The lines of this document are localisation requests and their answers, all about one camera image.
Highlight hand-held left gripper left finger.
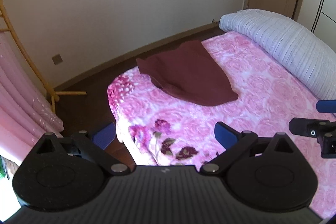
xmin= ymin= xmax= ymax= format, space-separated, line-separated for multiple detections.
xmin=33 ymin=123 xmax=130 ymax=176

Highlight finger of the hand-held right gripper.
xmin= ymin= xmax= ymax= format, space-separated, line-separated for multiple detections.
xmin=289 ymin=118 xmax=336 ymax=159
xmin=316 ymin=99 xmax=336 ymax=113

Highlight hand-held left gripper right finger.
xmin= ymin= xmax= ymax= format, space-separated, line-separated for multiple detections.
xmin=199 ymin=122 xmax=296 ymax=175

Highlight brown knitted vest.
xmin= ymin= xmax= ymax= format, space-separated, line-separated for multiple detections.
xmin=136 ymin=40 xmax=239 ymax=107

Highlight pink floral bed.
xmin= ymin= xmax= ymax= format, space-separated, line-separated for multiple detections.
xmin=107 ymin=31 xmax=336 ymax=216

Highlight white striped quilt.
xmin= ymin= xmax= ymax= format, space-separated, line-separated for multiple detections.
xmin=219 ymin=9 xmax=336 ymax=101

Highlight pink curtain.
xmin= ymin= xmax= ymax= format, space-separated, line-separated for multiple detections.
xmin=0 ymin=30 xmax=64 ymax=163

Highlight wooden coat rack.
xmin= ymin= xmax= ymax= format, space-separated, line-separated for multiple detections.
xmin=0 ymin=0 xmax=87 ymax=110

